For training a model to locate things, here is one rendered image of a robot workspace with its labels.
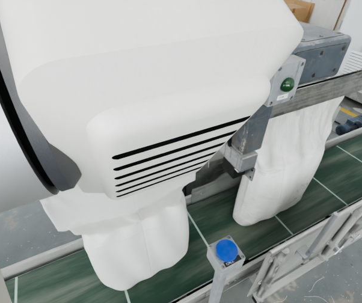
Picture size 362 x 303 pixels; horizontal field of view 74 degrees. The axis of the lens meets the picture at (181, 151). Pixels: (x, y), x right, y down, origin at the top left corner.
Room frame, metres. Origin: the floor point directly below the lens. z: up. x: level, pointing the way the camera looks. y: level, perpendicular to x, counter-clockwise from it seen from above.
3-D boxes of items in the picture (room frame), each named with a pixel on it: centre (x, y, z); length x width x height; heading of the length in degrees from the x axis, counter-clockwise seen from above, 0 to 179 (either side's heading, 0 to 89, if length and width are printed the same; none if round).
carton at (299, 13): (4.83, -1.86, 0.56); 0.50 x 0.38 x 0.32; 108
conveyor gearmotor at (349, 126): (1.67, -1.46, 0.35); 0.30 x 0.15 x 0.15; 116
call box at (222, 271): (0.33, -0.13, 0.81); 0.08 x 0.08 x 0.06; 26
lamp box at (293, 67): (0.48, -0.20, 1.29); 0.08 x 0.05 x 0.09; 116
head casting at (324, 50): (0.66, -0.24, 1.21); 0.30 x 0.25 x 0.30; 116
